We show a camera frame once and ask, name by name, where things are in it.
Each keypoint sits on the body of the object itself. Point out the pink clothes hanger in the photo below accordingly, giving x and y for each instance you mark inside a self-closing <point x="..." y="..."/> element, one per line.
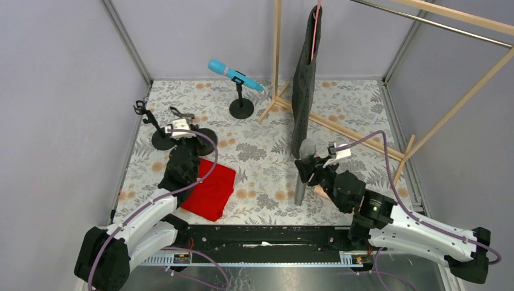
<point x="316" y="17"/>

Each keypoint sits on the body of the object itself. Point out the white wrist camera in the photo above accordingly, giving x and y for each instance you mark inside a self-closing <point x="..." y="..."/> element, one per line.
<point x="336" y="153"/>
<point x="181" y="124"/>

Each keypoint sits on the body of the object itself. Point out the blue microphone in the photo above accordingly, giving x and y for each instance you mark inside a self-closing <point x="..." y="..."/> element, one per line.
<point x="220" y="68"/>

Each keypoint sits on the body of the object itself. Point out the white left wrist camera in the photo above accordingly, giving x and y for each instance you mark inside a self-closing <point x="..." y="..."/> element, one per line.
<point x="181" y="124"/>

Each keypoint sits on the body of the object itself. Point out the silver microphone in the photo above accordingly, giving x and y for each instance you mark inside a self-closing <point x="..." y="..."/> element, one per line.
<point x="307" y="152"/>

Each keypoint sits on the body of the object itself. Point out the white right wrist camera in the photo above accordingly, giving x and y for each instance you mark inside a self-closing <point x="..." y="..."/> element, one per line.
<point x="336" y="153"/>

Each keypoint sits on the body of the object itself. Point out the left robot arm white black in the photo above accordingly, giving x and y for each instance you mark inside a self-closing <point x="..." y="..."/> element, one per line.
<point x="109" y="254"/>

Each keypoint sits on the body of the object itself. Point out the metal rack rod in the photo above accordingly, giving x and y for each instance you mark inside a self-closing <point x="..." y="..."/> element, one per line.
<point x="434" y="24"/>

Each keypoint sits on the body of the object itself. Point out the red folded cloth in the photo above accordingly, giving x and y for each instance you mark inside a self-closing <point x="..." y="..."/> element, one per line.
<point x="209" y="198"/>

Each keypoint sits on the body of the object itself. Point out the black mic stand moved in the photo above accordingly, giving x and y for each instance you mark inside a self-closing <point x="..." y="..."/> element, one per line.
<point x="241" y="108"/>

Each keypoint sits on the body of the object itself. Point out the black mic stand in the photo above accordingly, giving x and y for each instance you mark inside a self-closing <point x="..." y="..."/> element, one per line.
<point x="205" y="147"/>
<point x="159" y="140"/>

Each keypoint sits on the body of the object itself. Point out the dark grey hanging garment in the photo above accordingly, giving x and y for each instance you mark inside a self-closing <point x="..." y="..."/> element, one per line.
<point x="304" y="85"/>

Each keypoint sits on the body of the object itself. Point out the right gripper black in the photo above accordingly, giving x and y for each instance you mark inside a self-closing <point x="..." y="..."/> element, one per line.
<point x="310" y="166"/>

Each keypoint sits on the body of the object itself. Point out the black mic stand front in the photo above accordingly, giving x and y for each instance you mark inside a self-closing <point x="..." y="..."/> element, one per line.
<point x="205" y="147"/>

